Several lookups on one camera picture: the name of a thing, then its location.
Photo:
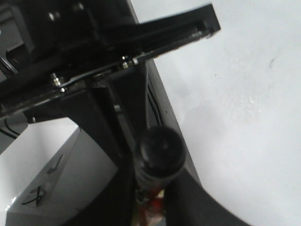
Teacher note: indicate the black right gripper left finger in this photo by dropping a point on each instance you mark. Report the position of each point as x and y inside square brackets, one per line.
[110, 114]

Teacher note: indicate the white whiteboard with aluminium frame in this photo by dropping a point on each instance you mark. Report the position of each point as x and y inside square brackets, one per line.
[234, 98]

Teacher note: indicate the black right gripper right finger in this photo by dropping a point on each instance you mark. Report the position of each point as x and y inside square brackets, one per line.
[188, 204]

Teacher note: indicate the white whiteboard marker with tape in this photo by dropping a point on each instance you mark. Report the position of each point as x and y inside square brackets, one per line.
[159, 158]

